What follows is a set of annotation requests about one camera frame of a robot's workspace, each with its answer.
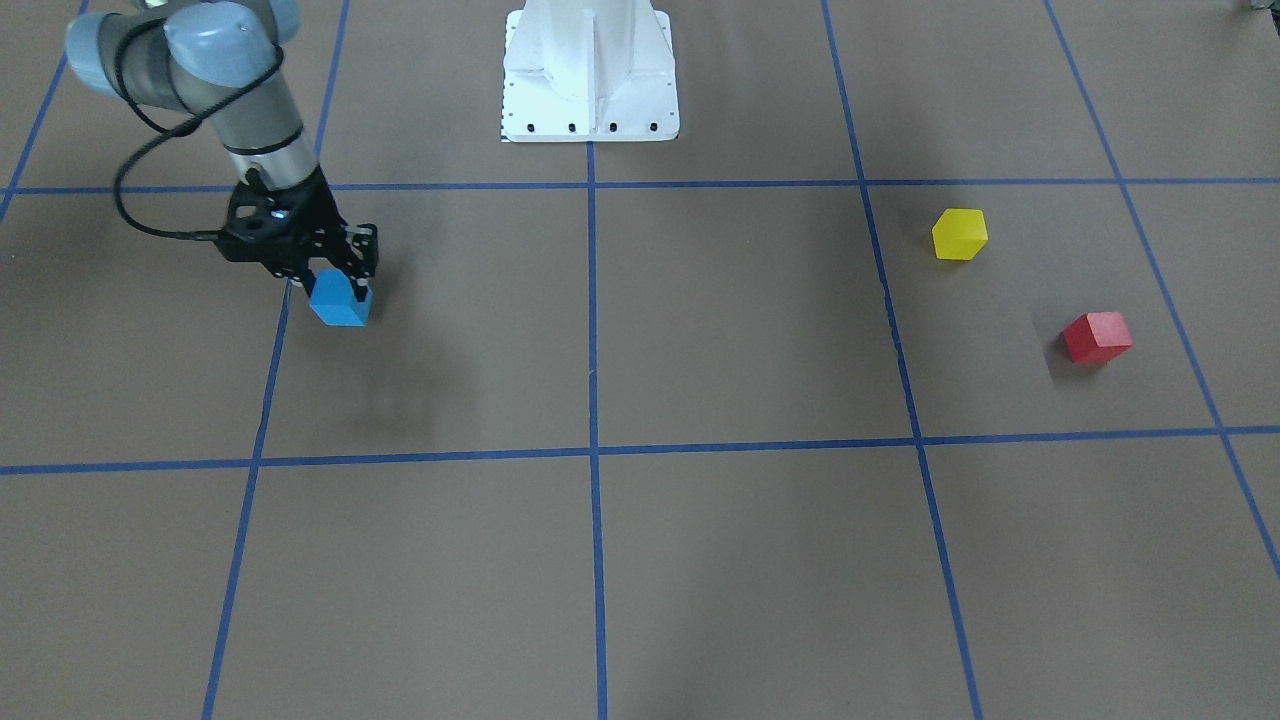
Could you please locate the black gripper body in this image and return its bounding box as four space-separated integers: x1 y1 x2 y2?
218 167 379 278

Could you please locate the blue cube block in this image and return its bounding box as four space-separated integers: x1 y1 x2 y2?
308 269 374 327

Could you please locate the yellow cube block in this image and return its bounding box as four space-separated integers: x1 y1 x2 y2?
931 208 989 261

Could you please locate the red cube block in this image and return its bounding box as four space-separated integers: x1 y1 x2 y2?
1061 311 1134 364

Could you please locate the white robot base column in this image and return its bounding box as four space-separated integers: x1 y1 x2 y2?
500 1 681 143

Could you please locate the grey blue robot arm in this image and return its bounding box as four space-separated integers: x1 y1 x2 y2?
65 1 379 324

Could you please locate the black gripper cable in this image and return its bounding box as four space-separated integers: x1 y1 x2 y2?
111 20 262 241

